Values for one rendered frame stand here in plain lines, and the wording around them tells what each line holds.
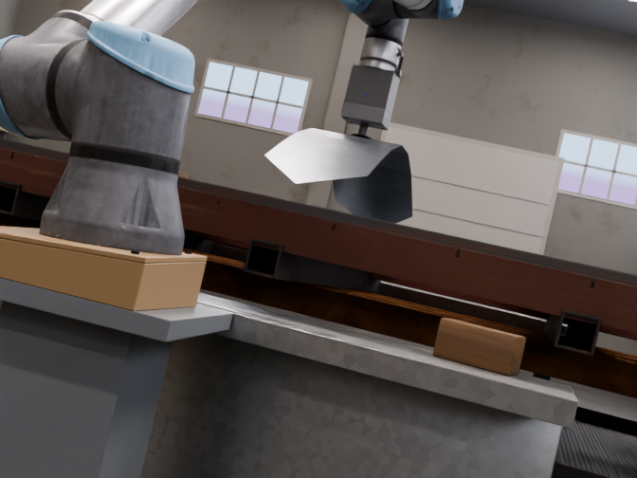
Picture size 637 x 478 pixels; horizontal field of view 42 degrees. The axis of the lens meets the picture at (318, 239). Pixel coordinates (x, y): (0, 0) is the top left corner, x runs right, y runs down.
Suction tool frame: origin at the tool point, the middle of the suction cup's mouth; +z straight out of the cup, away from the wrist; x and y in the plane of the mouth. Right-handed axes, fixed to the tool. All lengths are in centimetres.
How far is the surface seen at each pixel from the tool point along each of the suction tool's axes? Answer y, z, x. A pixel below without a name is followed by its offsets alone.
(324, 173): -2.9, 9.6, 28.3
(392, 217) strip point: -4.1, 9.9, -27.9
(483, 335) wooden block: -34, 28, 50
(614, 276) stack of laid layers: -49, 17, 36
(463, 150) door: 118, -180, -1003
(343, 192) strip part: 7.1, 7.0, -22.7
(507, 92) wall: 77, -273, -1013
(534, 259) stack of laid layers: -38, 17, 37
